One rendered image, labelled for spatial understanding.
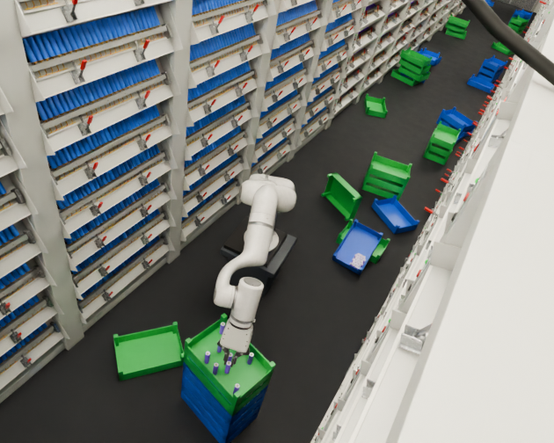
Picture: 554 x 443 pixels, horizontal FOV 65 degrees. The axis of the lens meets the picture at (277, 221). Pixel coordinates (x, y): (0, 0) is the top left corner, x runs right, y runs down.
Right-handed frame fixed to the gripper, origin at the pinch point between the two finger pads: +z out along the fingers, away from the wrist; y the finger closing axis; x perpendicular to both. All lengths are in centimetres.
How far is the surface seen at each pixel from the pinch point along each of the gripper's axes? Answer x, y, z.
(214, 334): -22.0, 10.9, 6.9
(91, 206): -23, 71, -30
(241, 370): -11.7, -4.5, 11.7
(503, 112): 2, -54, -105
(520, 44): 51, -36, -112
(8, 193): 11, 82, -40
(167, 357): -43, 33, 41
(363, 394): 68, -29, -51
